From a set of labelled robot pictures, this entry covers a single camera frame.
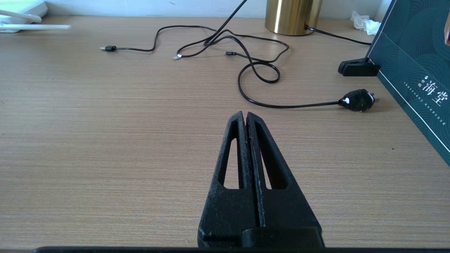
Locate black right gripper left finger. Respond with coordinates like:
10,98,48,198
198,111,261,247

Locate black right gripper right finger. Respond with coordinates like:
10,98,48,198
246,112,324,247

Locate white router with antennas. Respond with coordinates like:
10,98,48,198
0,0,71,33

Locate brass desk lamp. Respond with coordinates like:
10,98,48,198
264,0,323,36

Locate crumpled white tissue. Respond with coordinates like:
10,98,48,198
351,11,382,35

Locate black cable with silver tip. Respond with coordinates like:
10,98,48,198
172,0,248,59

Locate black lamp power cable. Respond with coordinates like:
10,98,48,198
304,25,372,46

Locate black usb cables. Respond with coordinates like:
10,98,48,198
100,25,289,84

